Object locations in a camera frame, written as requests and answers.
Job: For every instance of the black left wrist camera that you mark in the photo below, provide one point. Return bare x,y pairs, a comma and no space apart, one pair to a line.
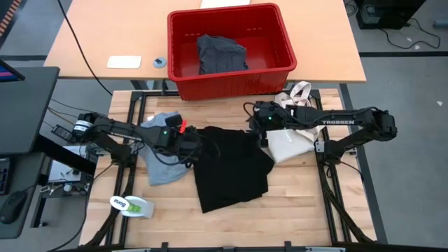
173,120

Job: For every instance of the grey t-shirt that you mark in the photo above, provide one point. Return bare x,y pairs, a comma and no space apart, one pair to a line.
162,171

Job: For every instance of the black aluminium table frame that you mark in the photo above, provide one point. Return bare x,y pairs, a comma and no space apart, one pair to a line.
150,93

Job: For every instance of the beige canvas tote bag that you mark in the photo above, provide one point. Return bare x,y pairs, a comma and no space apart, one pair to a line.
290,143

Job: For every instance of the black device with orange stripes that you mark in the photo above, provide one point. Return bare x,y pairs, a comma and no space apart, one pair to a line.
8,17

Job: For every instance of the black power adapter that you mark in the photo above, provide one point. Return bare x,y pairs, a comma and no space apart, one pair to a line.
61,132

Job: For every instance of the white paper sheet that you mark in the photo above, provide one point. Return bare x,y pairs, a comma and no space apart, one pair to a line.
224,3

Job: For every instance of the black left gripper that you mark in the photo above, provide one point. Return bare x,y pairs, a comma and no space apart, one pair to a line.
187,143

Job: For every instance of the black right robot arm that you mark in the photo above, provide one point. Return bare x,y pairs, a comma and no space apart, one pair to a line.
350,122

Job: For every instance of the black computer mouse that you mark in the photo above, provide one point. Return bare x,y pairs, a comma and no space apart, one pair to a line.
12,208

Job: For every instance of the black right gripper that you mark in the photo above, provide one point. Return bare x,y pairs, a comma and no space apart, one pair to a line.
271,117

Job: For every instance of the black keyboard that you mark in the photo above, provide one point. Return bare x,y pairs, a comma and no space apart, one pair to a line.
4,175

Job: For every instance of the monitor with coloured screen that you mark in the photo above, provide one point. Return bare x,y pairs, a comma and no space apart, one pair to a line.
8,71

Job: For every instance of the black computer tower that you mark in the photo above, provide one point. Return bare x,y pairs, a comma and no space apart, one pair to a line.
388,14

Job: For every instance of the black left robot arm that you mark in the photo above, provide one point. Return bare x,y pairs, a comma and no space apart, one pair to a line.
119,134

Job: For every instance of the tan wooden desk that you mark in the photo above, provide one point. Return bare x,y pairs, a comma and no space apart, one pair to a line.
105,35

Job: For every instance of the red plastic laundry bin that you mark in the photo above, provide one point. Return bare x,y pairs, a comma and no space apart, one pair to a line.
280,35

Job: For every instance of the black garment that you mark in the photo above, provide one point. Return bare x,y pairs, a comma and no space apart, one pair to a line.
231,168

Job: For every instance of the dark grey garment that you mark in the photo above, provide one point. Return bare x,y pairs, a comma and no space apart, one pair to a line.
220,54

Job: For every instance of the black side desk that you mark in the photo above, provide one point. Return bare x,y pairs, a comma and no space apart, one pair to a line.
24,112

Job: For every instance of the white paper hang tag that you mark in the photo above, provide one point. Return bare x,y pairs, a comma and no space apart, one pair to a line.
150,118

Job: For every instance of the white flat rectangular device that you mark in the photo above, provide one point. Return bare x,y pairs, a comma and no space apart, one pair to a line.
124,62

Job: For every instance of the red tape flag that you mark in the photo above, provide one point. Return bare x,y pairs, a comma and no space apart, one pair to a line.
182,126

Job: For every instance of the white electronics board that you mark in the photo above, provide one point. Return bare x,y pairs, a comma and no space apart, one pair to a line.
66,175

